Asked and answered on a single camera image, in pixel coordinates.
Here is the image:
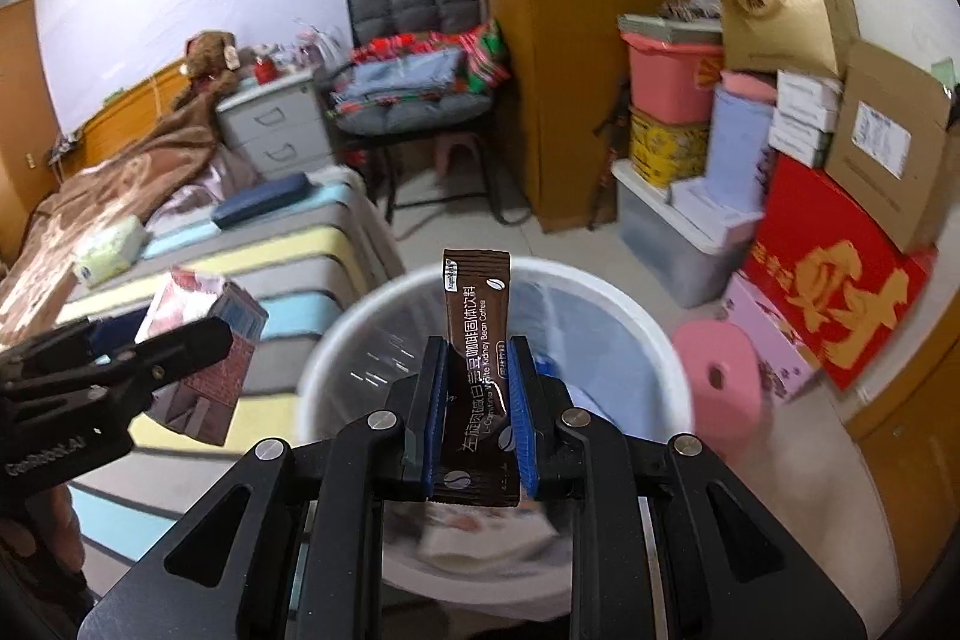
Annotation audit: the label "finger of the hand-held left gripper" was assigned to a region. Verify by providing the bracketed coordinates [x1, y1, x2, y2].
[75, 316, 233, 416]
[0, 319, 143, 386]

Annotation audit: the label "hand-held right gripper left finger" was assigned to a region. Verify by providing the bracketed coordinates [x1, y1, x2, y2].
[79, 332, 455, 640]

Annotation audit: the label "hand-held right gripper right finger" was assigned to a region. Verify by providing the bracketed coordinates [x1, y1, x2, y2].
[506, 334, 863, 640]

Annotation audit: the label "small printed drink carton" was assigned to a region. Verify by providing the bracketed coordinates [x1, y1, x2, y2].
[133, 265, 269, 447]

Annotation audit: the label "brown coffee sachet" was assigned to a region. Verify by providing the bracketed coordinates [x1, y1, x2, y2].
[433, 248, 526, 507]

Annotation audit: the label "white round trash bin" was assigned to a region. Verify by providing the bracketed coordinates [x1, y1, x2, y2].
[296, 257, 695, 611]

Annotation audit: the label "person's left hand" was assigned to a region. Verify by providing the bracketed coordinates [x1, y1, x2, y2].
[30, 482, 85, 581]

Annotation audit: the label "green white tissue pack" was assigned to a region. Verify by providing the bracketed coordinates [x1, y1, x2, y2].
[73, 215, 145, 289]

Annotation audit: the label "dark blue glasses case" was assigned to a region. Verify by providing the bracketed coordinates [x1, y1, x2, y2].
[212, 171, 314, 230]

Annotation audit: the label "brown patterned blanket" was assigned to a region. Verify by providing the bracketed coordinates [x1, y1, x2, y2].
[0, 85, 226, 341]

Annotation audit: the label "pale bed sheet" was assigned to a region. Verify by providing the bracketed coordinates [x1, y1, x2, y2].
[180, 149, 260, 206]

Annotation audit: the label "pink round stool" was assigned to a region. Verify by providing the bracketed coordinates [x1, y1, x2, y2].
[671, 321, 766, 461]

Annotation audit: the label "clear storage bin white lid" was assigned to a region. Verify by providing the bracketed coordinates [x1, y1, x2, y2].
[611, 160, 762, 311]

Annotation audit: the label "wooden headboard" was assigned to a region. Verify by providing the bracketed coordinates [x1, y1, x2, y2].
[45, 59, 196, 191]

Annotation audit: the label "grey drawer nightstand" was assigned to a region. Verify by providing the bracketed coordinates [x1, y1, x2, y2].
[216, 66, 335, 176]

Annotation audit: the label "tall wooden cabinet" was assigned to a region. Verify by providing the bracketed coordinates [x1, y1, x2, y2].
[0, 0, 61, 221]

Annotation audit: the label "pink floral box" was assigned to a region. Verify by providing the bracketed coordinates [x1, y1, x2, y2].
[724, 272, 822, 401]

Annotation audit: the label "black folding stick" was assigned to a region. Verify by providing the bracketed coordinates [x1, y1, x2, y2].
[589, 77, 631, 232]

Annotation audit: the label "small pink plastic stool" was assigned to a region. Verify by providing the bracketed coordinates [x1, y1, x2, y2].
[433, 131, 487, 170]

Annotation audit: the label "white flat box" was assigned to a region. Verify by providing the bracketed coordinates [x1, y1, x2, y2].
[670, 175, 762, 236]

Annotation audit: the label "brown teddy bear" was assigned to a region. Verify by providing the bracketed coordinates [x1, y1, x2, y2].
[176, 31, 241, 109]

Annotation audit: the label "grey seat cushion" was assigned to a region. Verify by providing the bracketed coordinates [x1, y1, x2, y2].
[330, 92, 496, 135]

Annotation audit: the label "yellow patterned box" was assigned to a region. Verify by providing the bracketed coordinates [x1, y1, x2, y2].
[628, 106, 712, 185]

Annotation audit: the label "small pink cosmetic bottles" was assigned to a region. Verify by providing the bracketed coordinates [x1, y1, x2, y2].
[289, 29, 325, 71]

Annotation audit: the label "red gold gift box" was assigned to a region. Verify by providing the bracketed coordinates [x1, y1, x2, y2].
[742, 152, 938, 390]

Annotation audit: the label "lavender cylindrical box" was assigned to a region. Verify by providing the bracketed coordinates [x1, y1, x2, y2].
[705, 70, 777, 214]

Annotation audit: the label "folded blue cloth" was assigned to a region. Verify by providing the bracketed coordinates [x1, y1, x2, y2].
[334, 47, 462, 109]

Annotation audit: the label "folded clothes pile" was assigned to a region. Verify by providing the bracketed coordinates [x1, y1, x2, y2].
[352, 19, 511, 95]

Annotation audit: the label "pink storage bin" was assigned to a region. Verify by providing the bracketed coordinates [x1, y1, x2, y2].
[622, 31, 728, 125]

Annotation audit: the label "wooden wardrobe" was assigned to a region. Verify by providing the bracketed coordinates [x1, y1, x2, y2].
[448, 0, 710, 232]

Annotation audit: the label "small white box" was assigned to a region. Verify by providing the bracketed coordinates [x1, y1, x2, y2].
[769, 126, 833, 169]
[772, 100, 837, 136]
[776, 70, 841, 109]

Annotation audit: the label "low wooden cabinet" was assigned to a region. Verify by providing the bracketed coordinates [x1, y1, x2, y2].
[844, 340, 960, 588]

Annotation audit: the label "grey flat box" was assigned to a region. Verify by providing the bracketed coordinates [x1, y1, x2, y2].
[616, 2, 725, 45]

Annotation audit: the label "cardboard box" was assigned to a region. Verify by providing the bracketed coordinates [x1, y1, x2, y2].
[825, 40, 953, 255]

